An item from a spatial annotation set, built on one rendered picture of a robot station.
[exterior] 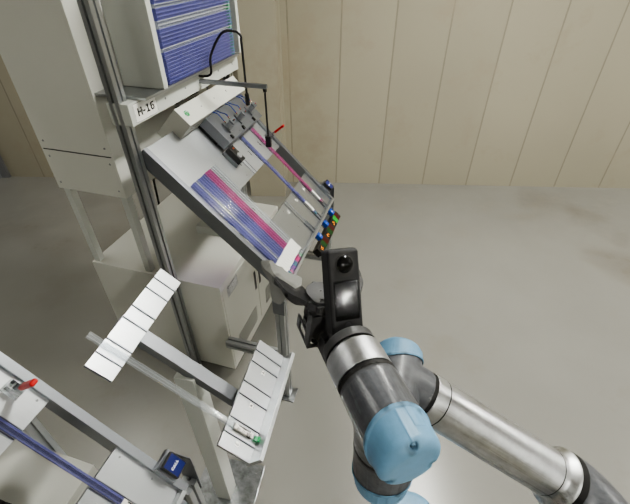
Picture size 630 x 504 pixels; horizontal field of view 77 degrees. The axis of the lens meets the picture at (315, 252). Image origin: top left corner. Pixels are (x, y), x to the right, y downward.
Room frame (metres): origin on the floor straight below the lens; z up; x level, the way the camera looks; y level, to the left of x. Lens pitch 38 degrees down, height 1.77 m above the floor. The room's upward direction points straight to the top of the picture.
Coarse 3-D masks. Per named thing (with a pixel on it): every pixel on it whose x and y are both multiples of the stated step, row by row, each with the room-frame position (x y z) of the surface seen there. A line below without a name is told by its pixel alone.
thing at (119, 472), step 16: (112, 464) 0.42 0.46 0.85; (128, 464) 0.43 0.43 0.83; (112, 480) 0.39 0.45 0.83; (128, 480) 0.40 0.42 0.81; (144, 480) 0.41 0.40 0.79; (160, 480) 0.42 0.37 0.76; (96, 496) 0.35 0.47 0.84; (128, 496) 0.37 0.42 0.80; (144, 496) 0.38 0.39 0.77; (160, 496) 0.39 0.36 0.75
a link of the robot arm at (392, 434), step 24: (384, 360) 0.29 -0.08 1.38; (360, 384) 0.26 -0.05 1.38; (384, 384) 0.26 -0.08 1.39; (360, 408) 0.24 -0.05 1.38; (384, 408) 0.23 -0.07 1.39; (408, 408) 0.23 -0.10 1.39; (360, 432) 0.22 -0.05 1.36; (384, 432) 0.20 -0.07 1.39; (408, 432) 0.20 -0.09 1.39; (432, 432) 0.21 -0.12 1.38; (360, 456) 0.22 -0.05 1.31; (384, 456) 0.18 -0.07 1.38; (408, 456) 0.18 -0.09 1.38; (432, 456) 0.19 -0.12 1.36; (384, 480) 0.18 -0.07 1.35; (408, 480) 0.18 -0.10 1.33
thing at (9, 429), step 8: (0, 424) 0.41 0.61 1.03; (8, 424) 0.41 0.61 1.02; (8, 432) 0.40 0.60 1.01; (16, 432) 0.41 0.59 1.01; (24, 440) 0.40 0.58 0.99; (32, 440) 0.40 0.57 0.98; (32, 448) 0.39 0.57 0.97; (40, 448) 0.39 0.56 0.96; (48, 456) 0.39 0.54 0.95; (56, 456) 0.39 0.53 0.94; (56, 464) 0.38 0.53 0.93; (64, 464) 0.38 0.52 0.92; (72, 464) 0.39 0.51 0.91; (72, 472) 0.37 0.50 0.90; (80, 472) 0.38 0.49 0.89; (80, 480) 0.37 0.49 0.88; (88, 480) 0.37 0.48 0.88; (96, 480) 0.37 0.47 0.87; (96, 488) 0.36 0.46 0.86; (104, 488) 0.37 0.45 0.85; (112, 496) 0.36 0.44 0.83; (120, 496) 0.36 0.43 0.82
